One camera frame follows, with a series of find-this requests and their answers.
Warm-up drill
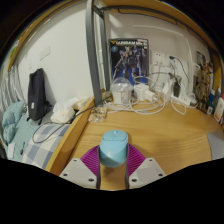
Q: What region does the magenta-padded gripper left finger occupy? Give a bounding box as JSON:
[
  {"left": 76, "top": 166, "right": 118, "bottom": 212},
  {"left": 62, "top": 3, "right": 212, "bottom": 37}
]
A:
[{"left": 59, "top": 145, "right": 102, "bottom": 190}]

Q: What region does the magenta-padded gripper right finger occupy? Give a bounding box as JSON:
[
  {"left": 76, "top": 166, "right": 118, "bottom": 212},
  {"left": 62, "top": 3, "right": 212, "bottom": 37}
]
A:
[{"left": 125, "top": 143, "right": 167, "bottom": 190}]

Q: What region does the light blue computer mouse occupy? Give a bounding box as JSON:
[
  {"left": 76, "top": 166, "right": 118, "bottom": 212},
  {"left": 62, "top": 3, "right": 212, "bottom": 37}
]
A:
[{"left": 98, "top": 129, "right": 130, "bottom": 168}]

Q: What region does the blue plaid quilt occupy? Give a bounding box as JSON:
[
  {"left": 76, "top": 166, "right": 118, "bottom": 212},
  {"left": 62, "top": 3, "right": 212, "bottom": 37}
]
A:
[{"left": 6, "top": 113, "right": 73, "bottom": 170}]

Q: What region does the clear snack bag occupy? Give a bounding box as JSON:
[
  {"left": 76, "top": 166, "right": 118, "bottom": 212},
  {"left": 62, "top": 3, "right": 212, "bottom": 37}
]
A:
[{"left": 88, "top": 105, "right": 108, "bottom": 123}]

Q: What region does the white crumpled plastic bag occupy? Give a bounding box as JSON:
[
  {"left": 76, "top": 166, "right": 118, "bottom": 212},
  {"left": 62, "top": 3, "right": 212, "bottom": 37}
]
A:
[{"left": 49, "top": 99, "right": 77, "bottom": 125}]

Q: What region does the white power strip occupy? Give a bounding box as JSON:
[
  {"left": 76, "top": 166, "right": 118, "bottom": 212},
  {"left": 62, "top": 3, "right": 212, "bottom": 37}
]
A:
[{"left": 171, "top": 93, "right": 193, "bottom": 108}]

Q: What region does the white charger block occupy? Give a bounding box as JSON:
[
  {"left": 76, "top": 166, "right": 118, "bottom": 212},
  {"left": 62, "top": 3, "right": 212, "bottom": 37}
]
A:
[{"left": 133, "top": 83, "right": 150, "bottom": 102}]

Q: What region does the teal blanket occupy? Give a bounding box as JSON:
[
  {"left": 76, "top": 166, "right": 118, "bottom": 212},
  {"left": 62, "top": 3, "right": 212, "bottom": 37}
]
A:
[{"left": 1, "top": 100, "right": 28, "bottom": 146}]

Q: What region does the clear plastic dome container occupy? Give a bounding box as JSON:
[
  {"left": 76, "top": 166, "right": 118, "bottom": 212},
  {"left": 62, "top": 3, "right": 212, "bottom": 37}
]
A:
[{"left": 110, "top": 77, "right": 134, "bottom": 105}]

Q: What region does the black backpack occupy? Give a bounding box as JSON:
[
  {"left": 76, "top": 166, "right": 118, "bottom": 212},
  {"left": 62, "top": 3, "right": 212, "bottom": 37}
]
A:
[{"left": 26, "top": 68, "right": 51, "bottom": 122}]

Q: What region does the gold robot figurine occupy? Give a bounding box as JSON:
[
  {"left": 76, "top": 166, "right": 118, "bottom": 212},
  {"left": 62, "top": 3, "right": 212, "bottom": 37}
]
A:
[{"left": 194, "top": 61, "right": 214, "bottom": 104}]

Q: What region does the blue robot model kit box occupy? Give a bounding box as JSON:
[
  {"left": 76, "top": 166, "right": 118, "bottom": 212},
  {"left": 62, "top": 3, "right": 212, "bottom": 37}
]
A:
[{"left": 108, "top": 37, "right": 150, "bottom": 87}]

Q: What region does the black cable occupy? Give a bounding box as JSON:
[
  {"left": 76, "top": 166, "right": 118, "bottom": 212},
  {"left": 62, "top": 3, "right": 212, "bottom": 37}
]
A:
[{"left": 32, "top": 105, "right": 98, "bottom": 145}]

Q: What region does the white coiled cable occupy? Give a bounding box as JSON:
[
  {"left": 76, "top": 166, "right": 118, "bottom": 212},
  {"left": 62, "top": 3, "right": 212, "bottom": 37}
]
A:
[{"left": 104, "top": 95, "right": 168, "bottom": 116}]

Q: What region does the white wall socket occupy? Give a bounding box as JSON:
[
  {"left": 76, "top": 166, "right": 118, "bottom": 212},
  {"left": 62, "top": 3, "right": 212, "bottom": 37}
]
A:
[{"left": 151, "top": 49, "right": 166, "bottom": 66}]

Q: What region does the grey metal frame post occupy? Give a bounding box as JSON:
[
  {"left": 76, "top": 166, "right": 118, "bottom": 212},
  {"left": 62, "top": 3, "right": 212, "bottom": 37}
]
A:
[{"left": 85, "top": 0, "right": 112, "bottom": 106}]

